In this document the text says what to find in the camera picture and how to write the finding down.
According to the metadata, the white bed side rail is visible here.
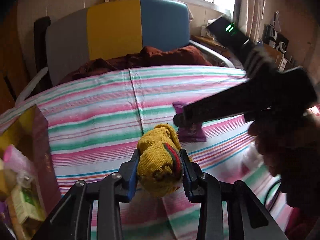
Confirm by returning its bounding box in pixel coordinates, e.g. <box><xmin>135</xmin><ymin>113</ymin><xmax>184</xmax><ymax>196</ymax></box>
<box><xmin>189</xmin><ymin>40</ymin><xmax>235</xmax><ymax>68</ymax></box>

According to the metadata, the pink plastic hair roller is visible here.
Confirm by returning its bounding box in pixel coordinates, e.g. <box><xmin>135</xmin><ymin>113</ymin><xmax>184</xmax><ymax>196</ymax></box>
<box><xmin>3</xmin><ymin>145</ymin><xmax>35</xmax><ymax>176</ymax></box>

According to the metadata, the clear cracker pack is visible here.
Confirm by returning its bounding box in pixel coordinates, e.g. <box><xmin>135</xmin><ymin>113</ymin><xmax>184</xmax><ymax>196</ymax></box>
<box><xmin>11</xmin><ymin>185</ymin><xmax>46</xmax><ymax>229</ymax></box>

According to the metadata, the grey yellow blue headboard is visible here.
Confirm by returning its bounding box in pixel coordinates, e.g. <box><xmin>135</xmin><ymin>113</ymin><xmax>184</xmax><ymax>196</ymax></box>
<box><xmin>46</xmin><ymin>0</ymin><xmax>190</xmax><ymax>86</ymax></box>

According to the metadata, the yellow sock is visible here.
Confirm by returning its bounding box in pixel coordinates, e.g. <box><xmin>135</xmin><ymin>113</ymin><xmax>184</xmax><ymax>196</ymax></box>
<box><xmin>137</xmin><ymin>124</ymin><xmax>183</xmax><ymax>198</ymax></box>

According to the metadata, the white wrapped soft item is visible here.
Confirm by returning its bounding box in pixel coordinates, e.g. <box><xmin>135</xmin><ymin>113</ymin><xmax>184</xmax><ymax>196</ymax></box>
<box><xmin>241</xmin><ymin>142</ymin><xmax>264</xmax><ymax>176</ymax></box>

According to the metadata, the dark red blanket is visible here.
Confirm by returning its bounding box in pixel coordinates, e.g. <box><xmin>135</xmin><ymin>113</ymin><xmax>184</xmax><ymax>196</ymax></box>
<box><xmin>59</xmin><ymin>46</ymin><xmax>212</xmax><ymax>84</ymax></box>

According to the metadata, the person right hand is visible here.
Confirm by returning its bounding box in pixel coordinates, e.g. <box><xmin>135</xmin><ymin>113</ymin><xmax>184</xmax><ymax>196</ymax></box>
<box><xmin>248</xmin><ymin>115</ymin><xmax>319</xmax><ymax>210</ymax></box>

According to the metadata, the gold rectangular tin box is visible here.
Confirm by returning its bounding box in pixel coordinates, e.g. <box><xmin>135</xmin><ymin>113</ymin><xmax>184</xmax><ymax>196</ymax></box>
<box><xmin>0</xmin><ymin>104</ymin><xmax>62</xmax><ymax>240</ymax></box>

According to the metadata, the wooden bedside shelf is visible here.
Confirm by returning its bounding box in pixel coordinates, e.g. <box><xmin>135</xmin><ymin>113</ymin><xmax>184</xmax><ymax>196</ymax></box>
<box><xmin>191</xmin><ymin>35</ymin><xmax>231</xmax><ymax>57</ymax></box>

